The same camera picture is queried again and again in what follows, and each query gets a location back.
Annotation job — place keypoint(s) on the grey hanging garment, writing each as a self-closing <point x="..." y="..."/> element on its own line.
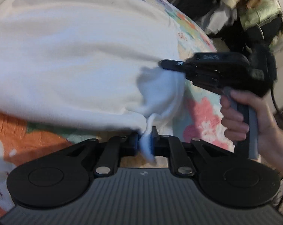
<point x="220" y="16"/>

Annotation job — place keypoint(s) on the light green padded jacket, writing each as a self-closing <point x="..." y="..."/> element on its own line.
<point x="265" y="10"/>

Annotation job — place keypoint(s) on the person's right hand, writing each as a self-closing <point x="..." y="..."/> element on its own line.
<point x="270" y="139"/>

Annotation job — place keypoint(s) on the floral quilt bedspread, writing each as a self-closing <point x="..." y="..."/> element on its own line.
<point x="198" y="115"/>

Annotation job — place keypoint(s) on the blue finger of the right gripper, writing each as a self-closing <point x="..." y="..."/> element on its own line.
<point x="172" y="65"/>

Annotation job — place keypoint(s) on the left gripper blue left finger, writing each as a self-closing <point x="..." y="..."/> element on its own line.
<point x="115" y="149"/>

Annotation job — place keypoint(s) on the white sweatshirt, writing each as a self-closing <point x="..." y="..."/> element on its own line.
<point x="90" y="64"/>

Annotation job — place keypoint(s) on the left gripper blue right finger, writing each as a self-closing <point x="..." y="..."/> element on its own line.
<point x="172" y="148"/>

